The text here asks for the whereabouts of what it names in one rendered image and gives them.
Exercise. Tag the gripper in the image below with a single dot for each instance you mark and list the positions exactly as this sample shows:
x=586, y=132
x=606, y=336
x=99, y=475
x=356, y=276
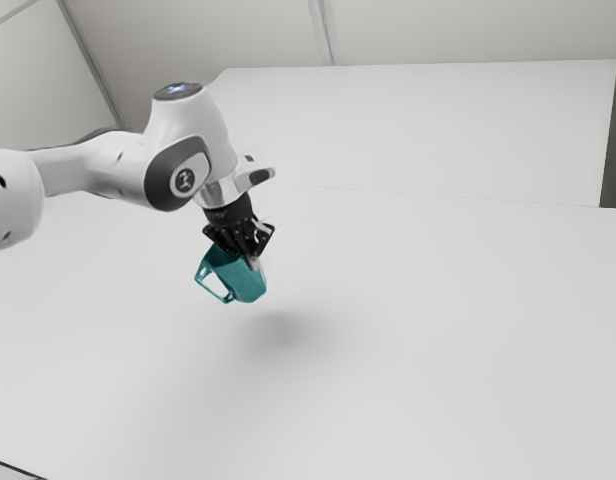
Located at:
x=230, y=222

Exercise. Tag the teal faceted mug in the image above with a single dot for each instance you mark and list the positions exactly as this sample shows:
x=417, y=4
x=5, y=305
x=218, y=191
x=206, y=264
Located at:
x=238, y=280

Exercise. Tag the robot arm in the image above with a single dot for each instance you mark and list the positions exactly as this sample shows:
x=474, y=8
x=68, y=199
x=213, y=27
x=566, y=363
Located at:
x=113, y=160

